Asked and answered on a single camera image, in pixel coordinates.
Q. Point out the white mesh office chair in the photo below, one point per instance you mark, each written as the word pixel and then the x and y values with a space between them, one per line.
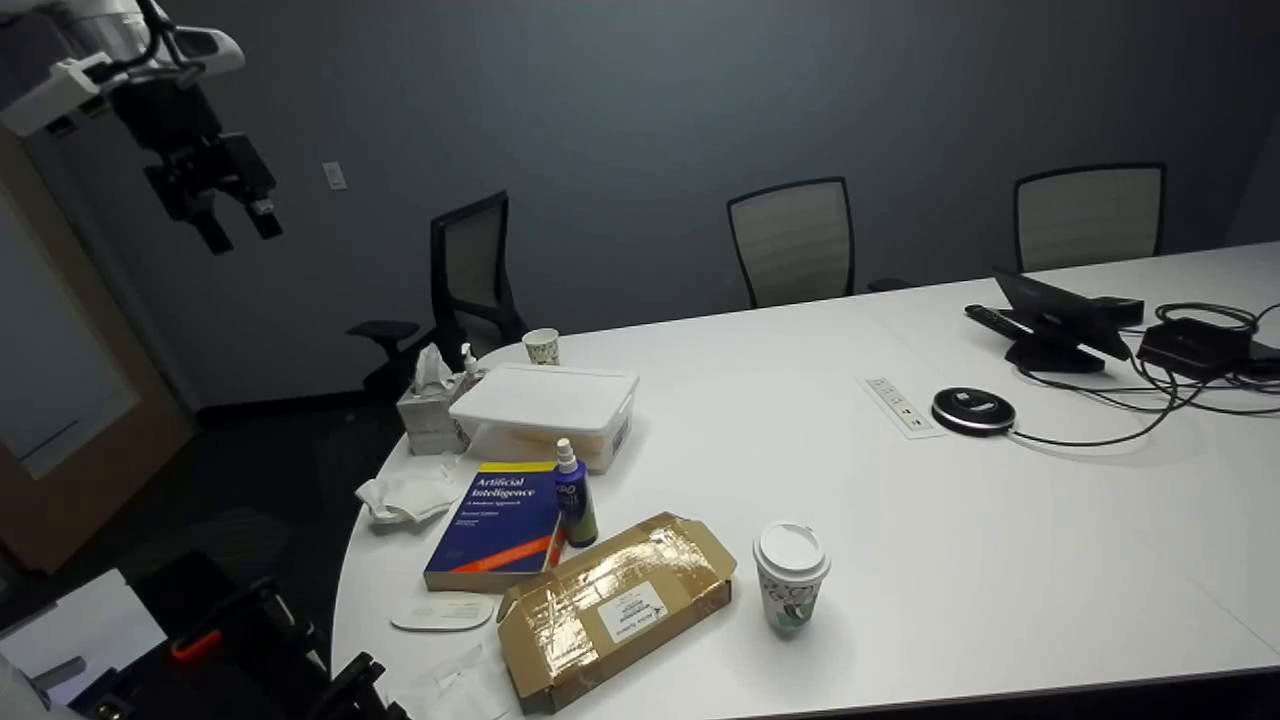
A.
pixel 792 242
pixel 1085 215

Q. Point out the black conference tablet stand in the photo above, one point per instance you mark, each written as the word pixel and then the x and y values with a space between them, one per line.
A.
pixel 1060 318

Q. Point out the black office chair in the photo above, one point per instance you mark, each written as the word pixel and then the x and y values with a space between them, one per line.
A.
pixel 462 285

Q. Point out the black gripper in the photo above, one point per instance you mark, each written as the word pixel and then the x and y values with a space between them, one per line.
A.
pixel 186 132

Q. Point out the black box device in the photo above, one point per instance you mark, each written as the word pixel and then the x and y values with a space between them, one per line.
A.
pixel 1203 345

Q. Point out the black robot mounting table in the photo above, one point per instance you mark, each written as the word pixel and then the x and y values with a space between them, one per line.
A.
pixel 203 612

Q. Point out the orange pen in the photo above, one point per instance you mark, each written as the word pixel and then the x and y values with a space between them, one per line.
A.
pixel 555 540

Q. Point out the white remote control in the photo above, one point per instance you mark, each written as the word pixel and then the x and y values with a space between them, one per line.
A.
pixel 902 404

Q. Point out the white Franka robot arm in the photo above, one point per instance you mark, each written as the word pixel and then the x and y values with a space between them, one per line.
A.
pixel 81 43

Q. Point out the round black speaker puck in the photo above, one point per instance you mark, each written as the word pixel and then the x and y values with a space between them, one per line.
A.
pixel 972 410

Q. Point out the brown cardboard box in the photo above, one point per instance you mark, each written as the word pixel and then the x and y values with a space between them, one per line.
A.
pixel 618 604

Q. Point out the white wall switch plate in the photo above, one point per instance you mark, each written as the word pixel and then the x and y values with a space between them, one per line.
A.
pixel 334 173

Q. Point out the dark spray bottle white cap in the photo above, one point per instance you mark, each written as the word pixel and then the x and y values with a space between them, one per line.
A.
pixel 577 498

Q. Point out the grey tissue box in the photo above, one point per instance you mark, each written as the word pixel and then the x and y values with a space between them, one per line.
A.
pixel 428 404

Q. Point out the coffee cup with white lid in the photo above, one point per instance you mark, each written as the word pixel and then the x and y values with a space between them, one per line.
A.
pixel 790 582

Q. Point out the wooden door with glass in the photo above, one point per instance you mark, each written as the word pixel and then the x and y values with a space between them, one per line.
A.
pixel 66 442

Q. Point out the white paper sheet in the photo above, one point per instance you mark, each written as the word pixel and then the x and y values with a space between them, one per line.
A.
pixel 75 641

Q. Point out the small paper cup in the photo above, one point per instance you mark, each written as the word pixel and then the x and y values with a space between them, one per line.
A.
pixel 543 345

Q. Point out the crumpled white tissue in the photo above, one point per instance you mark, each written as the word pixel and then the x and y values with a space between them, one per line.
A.
pixel 405 498

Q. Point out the blue hardcover book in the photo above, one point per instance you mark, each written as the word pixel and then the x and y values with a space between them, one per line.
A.
pixel 493 527

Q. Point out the white plastic lidded container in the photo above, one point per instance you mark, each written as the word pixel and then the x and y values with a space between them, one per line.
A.
pixel 545 410

